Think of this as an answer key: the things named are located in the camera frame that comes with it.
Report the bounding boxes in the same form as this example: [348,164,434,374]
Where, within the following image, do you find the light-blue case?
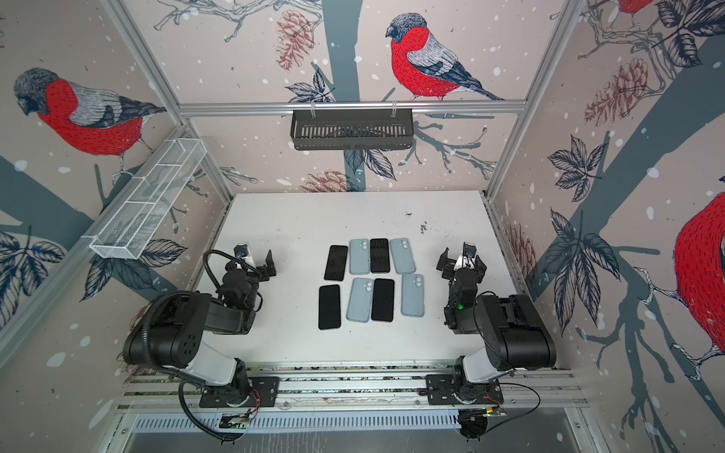
[390,238,416,275]
[401,274,425,317]
[349,239,370,276]
[346,277,374,323]

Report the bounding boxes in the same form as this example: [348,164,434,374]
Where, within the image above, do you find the black phone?
[369,238,390,274]
[371,279,395,323]
[324,245,349,281]

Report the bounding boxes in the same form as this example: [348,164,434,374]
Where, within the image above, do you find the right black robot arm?
[436,243,557,404]

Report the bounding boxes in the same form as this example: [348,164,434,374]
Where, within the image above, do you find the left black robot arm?
[122,243,277,404]

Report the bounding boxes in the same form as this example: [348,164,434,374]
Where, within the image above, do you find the black hanging basket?
[290,109,415,151]

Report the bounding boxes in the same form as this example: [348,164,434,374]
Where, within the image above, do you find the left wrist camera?
[234,243,255,267]

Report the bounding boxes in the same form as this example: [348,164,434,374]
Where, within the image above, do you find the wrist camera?
[460,243,477,269]
[234,243,255,267]

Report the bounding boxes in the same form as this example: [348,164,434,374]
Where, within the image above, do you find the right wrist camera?
[460,243,477,269]

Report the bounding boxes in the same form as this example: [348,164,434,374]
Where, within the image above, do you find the white wire mesh basket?
[90,138,207,260]

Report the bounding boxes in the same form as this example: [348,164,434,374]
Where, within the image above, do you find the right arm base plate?
[419,374,503,406]

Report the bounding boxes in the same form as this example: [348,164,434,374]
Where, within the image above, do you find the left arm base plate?
[199,377,279,409]

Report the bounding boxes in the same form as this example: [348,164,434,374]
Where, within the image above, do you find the aluminium mounting rail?
[115,361,587,414]

